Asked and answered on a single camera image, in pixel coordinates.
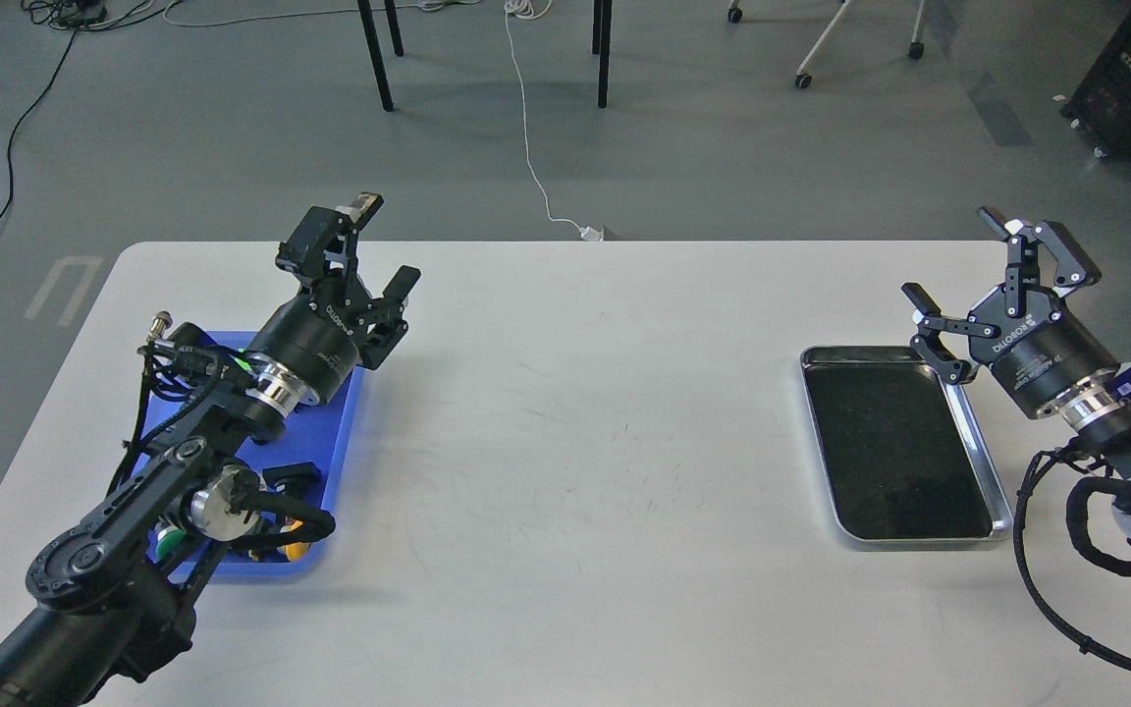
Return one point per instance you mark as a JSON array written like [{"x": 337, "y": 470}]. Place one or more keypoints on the black table leg left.
[{"x": 372, "y": 40}]

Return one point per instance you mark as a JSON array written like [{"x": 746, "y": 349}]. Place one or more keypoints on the black table leg right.
[{"x": 601, "y": 33}]

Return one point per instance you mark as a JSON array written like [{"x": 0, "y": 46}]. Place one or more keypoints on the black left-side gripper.
[{"x": 302, "y": 355}]

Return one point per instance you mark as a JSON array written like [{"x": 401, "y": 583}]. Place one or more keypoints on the silver metal tray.
[{"x": 903, "y": 457}]

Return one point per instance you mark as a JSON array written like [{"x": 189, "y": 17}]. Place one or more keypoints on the black right-side robot arm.
[{"x": 1098, "y": 508}]

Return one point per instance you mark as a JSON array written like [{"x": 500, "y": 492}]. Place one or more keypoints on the yellow push button switch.
[{"x": 289, "y": 553}]

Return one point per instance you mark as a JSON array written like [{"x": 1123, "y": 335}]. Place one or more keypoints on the black rectangular switch part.
[{"x": 294, "y": 480}]

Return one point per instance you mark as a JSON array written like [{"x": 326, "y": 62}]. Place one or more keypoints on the black left-side robot arm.
[{"x": 115, "y": 594}]

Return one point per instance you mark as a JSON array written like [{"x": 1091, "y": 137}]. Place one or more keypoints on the black table leg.
[
  {"x": 372, "y": 40},
  {"x": 601, "y": 33}
]

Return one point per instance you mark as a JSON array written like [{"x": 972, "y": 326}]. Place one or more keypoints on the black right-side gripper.
[{"x": 1037, "y": 355}]

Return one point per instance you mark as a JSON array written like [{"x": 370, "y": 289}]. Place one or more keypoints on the blue plastic tray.
[{"x": 313, "y": 434}]

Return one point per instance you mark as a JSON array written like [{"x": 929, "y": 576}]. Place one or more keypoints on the green push button switch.
[{"x": 169, "y": 539}]

